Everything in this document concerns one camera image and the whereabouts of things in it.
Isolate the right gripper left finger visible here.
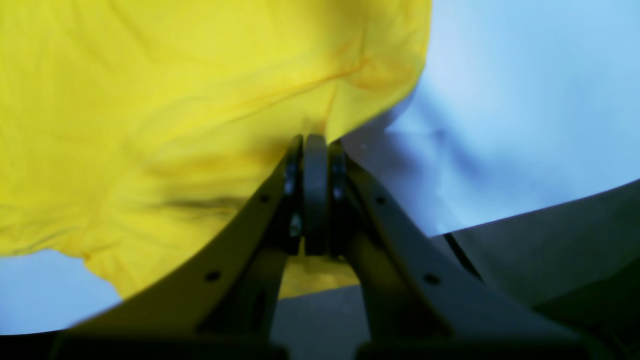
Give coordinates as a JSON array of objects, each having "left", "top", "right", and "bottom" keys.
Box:
[{"left": 52, "top": 136, "right": 304, "bottom": 360}]

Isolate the yellow T-shirt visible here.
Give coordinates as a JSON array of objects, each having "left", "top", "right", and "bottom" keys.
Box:
[{"left": 0, "top": 0, "right": 432, "bottom": 298}]

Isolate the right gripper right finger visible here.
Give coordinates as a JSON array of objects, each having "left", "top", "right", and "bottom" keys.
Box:
[{"left": 327, "top": 142, "right": 594, "bottom": 360}]

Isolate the white box right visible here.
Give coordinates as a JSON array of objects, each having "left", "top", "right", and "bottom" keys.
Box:
[{"left": 430, "top": 180, "right": 640, "bottom": 360}]

